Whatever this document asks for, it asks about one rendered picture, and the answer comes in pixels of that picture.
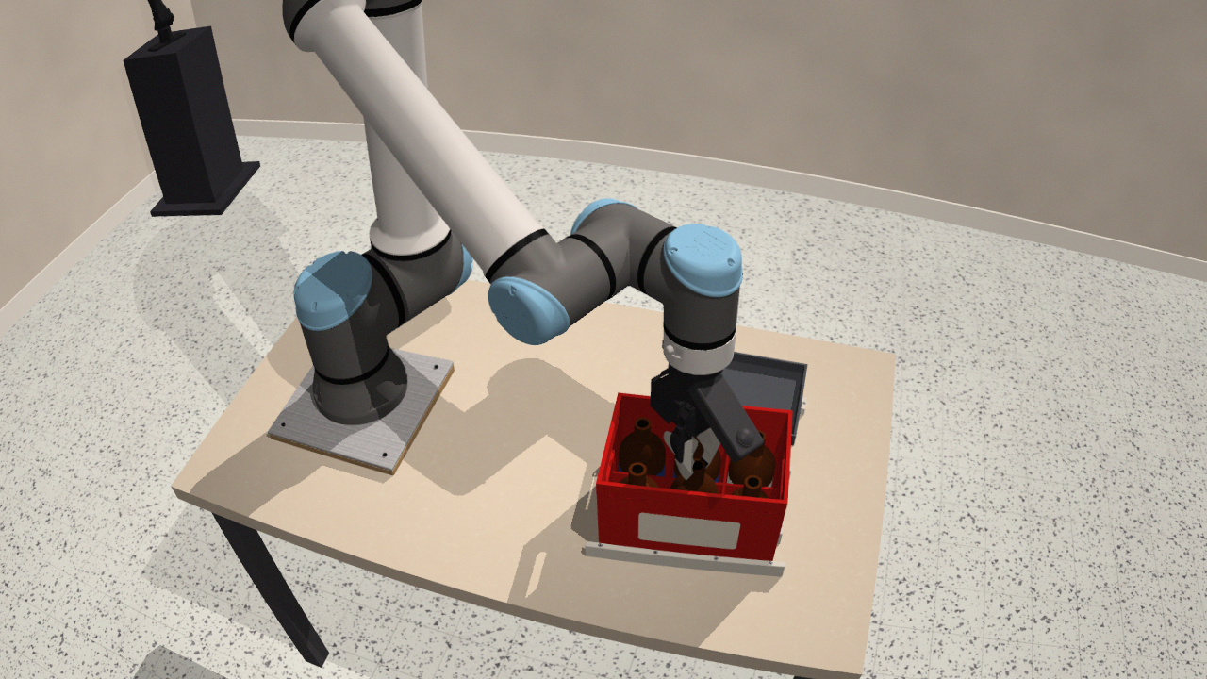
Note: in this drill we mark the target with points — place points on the brown bottle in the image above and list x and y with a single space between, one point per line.
645 447
760 462
712 470
638 476
752 488
698 481

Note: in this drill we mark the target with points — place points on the red box with cut-out openings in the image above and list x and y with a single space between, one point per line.
692 522

